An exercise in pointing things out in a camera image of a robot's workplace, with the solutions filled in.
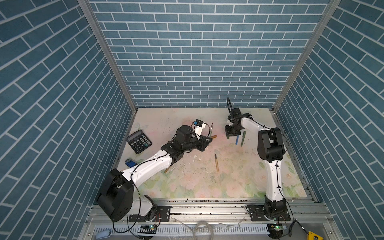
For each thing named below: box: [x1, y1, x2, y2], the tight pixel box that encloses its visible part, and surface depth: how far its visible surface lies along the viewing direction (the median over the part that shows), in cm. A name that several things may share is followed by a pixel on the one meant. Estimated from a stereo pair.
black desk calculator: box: [125, 129, 152, 155], surface depth 101 cm
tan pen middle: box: [214, 153, 219, 172], surface depth 93 cm
